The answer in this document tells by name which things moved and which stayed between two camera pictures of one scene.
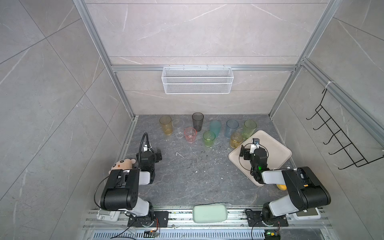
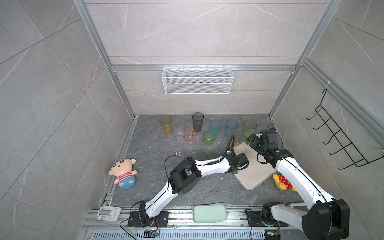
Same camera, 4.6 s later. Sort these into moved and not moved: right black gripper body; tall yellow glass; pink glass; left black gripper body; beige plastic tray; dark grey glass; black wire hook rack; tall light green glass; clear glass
Moved: left black gripper body; beige plastic tray; right black gripper body
Not moved: pink glass; clear glass; black wire hook rack; dark grey glass; tall light green glass; tall yellow glass
